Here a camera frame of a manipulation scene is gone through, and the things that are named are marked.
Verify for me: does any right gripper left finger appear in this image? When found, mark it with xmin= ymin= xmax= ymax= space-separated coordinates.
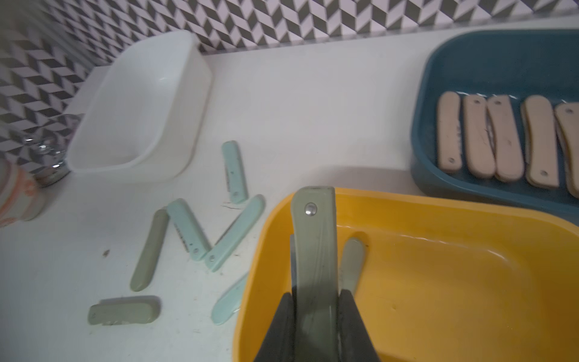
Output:
xmin=253 ymin=293 xmax=296 ymax=362

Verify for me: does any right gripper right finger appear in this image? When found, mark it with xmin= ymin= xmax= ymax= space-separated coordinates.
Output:
xmin=338 ymin=289 xmax=380 ymax=362

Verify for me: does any yellow storage box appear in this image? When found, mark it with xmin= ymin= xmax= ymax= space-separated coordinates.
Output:
xmin=232 ymin=187 xmax=579 ymax=362

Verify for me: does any olive knife horizontal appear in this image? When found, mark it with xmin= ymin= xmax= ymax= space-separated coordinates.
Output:
xmin=87 ymin=296 xmax=161 ymax=326

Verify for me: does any white storage box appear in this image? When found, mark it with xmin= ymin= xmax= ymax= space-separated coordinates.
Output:
xmin=66 ymin=30 xmax=213 ymax=183

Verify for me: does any dark teal storage box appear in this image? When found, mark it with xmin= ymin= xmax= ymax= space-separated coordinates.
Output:
xmin=411 ymin=30 xmax=578 ymax=224

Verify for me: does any mint knife centre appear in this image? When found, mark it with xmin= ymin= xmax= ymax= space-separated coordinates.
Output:
xmin=210 ymin=273 xmax=248 ymax=325

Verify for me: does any mint knife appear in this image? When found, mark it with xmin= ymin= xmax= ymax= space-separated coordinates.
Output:
xmin=222 ymin=140 xmax=249 ymax=204
xmin=210 ymin=273 xmax=248 ymax=325
xmin=167 ymin=198 xmax=210 ymax=261

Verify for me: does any mint knife angled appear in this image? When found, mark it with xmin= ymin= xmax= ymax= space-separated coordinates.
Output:
xmin=204 ymin=195 xmax=265 ymax=272

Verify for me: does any mint knife left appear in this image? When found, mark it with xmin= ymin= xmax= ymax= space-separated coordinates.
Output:
xmin=167 ymin=198 xmax=210 ymax=261

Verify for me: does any mint knife top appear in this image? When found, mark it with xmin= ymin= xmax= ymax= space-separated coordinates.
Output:
xmin=222 ymin=140 xmax=249 ymax=204

